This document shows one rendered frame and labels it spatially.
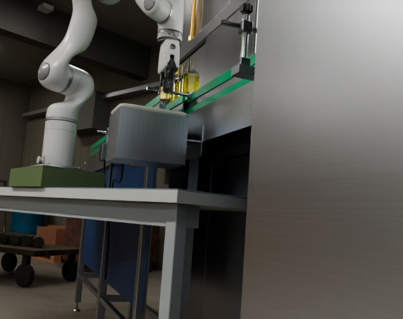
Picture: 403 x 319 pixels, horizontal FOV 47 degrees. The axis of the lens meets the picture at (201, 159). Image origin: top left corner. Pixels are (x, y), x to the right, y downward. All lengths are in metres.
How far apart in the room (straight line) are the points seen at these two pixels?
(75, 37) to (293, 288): 1.43
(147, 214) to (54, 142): 0.64
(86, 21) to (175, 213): 0.96
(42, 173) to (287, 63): 1.13
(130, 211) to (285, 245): 0.73
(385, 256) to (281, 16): 0.44
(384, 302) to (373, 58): 0.28
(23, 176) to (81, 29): 0.60
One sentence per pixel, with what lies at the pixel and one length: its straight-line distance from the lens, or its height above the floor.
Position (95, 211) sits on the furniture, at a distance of 1.49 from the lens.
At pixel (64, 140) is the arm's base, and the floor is 0.93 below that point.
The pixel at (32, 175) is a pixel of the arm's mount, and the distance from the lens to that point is 1.75.
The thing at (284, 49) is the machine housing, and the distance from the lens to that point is 0.77.
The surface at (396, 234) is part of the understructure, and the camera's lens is 0.53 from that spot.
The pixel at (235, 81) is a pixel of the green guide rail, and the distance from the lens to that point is 1.37.
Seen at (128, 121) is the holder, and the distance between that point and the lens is 1.41.
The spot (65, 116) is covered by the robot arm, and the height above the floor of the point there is 1.03.
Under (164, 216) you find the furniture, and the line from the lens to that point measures 1.23.
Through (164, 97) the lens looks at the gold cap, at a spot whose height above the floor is 1.06.
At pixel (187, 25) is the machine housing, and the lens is 2.56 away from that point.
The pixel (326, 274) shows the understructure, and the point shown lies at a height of 0.62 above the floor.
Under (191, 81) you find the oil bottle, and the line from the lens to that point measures 1.83.
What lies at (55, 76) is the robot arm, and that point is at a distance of 1.82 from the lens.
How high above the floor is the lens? 0.68
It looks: 7 degrees up
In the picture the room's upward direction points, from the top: 4 degrees clockwise
